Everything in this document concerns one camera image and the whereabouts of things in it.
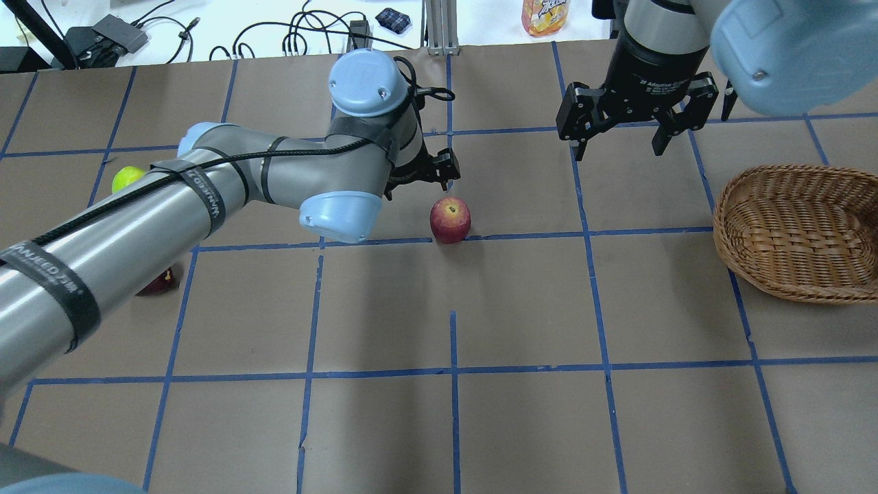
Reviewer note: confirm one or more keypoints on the black monitor stand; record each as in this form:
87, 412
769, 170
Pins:
81, 47

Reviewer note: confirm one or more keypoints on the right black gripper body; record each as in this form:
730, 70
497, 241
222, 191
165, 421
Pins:
651, 72

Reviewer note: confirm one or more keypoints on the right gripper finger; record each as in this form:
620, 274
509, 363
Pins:
663, 137
579, 146

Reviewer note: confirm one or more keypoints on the small dark blue pouch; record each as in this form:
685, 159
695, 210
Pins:
393, 20

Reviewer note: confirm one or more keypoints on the green apple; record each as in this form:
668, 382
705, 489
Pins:
126, 176

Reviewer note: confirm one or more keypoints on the orange juice bottle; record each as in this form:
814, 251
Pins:
544, 18

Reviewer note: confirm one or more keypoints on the brown wicker basket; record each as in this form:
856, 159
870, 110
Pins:
801, 232

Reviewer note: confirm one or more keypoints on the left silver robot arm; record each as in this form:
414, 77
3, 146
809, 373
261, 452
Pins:
57, 288

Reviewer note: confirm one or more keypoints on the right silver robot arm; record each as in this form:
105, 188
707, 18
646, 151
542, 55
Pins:
778, 58

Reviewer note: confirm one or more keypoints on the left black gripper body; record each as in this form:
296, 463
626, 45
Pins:
435, 169

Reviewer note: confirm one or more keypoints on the red yellow apple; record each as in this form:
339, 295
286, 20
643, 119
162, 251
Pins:
450, 220

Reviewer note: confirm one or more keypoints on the dark red apple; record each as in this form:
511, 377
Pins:
165, 282

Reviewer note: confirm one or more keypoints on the aluminium frame post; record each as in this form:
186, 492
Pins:
440, 27

